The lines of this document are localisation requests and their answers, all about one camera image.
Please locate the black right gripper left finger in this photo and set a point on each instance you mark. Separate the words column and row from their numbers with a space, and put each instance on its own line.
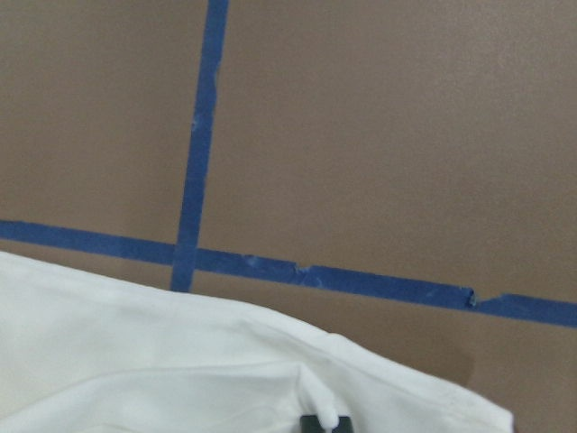
column 310, row 424

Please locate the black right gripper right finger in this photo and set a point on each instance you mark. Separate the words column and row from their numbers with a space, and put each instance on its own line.
column 345, row 425

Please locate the white long-sleeve printed shirt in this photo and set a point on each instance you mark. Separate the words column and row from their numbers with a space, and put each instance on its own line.
column 82, row 352

